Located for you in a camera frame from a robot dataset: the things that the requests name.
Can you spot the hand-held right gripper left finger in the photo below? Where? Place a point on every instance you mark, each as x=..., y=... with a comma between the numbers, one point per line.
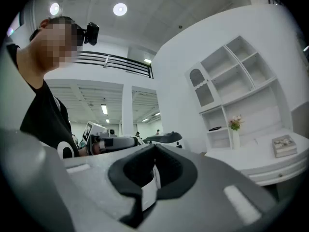
x=96, y=190

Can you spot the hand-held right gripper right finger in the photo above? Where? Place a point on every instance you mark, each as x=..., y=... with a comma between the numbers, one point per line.
x=205, y=202

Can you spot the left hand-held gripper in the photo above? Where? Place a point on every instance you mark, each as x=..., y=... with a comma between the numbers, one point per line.
x=120, y=142

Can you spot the white table top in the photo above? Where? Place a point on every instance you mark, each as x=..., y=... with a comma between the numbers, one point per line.
x=253, y=158

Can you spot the white shelf cabinet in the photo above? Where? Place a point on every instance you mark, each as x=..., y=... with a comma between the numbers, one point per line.
x=243, y=64

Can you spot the ceiling tube light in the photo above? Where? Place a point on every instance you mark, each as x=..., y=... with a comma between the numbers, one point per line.
x=147, y=61
x=104, y=109

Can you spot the white vase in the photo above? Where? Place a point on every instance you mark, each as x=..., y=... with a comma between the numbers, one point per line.
x=235, y=139

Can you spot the person's black t-shirt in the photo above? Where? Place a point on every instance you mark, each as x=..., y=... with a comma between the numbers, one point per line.
x=46, y=120

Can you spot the black balcony railing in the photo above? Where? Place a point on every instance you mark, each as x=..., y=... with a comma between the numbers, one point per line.
x=116, y=63

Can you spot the pink flower bouquet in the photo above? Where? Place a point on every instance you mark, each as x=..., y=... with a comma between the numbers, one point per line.
x=235, y=123

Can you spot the grey hardcover book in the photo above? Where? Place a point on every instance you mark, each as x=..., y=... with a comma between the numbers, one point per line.
x=285, y=146

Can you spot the person's head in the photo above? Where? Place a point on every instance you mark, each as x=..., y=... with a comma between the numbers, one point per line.
x=55, y=45

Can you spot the round ceiling light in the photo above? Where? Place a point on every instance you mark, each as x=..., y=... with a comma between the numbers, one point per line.
x=54, y=8
x=120, y=9

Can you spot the black picture frame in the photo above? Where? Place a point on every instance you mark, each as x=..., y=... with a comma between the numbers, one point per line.
x=214, y=128

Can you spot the black head-mounted camera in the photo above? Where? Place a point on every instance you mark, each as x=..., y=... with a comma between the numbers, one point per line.
x=91, y=34

